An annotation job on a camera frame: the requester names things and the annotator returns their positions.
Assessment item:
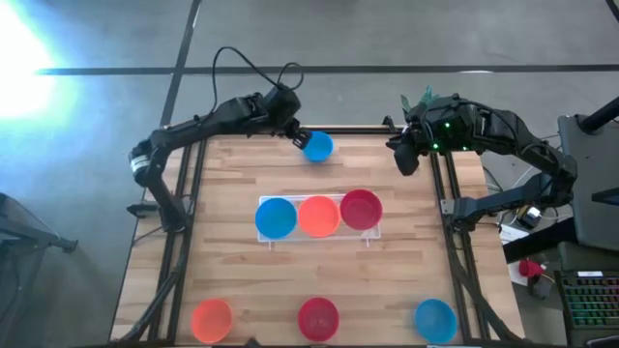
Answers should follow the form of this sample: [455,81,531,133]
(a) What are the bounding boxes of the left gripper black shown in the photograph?
[260,84,313,151]

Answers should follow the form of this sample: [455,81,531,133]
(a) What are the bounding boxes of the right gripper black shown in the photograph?
[385,94,485,178]

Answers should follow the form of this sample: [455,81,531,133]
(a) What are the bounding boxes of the blue mini bowl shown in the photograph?
[254,196,298,241]
[302,130,336,163]
[413,298,458,345]

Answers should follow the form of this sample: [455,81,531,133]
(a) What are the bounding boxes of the red mini bowl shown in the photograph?
[339,188,384,232]
[297,296,340,343]

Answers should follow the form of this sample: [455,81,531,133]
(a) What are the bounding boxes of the orange mini bowl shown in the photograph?
[297,194,342,239]
[190,298,234,345]

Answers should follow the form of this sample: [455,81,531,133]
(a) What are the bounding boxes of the green plant in white pot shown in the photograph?
[399,85,439,112]

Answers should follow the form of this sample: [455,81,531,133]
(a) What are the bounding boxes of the white lattice tray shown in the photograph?
[255,192,382,248]

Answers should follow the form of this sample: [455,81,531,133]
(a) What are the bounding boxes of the white paper sheet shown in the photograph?
[497,225,532,246]

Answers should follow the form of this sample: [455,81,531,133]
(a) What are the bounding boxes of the black power adapter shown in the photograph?
[516,205,544,231]

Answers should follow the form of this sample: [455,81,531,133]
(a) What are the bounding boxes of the black bar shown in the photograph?
[502,219,579,263]

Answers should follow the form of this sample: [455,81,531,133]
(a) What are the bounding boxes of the small red object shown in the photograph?
[518,259,546,279]

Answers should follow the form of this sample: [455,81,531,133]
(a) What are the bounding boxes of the black flat panel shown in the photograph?
[556,114,619,252]

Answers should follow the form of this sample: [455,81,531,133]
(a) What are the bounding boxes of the small black device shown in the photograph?
[526,275,553,301]

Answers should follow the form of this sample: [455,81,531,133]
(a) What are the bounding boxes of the black pole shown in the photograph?
[578,96,619,135]

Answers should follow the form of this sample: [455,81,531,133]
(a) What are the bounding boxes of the black stand leg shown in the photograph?
[0,192,79,255]

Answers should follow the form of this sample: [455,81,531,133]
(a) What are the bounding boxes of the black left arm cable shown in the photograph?
[211,45,306,117]

